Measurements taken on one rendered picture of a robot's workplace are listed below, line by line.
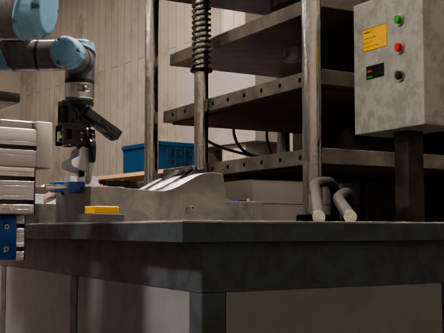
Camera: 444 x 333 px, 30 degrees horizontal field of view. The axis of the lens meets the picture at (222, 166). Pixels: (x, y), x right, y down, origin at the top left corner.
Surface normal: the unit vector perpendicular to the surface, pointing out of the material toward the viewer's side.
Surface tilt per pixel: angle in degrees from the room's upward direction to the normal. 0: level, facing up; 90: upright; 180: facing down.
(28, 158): 90
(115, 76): 90
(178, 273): 90
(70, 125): 90
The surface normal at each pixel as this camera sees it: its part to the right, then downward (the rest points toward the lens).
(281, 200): 0.50, -0.07
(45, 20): 0.99, 0.09
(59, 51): -0.07, -0.07
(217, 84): -0.81, -0.04
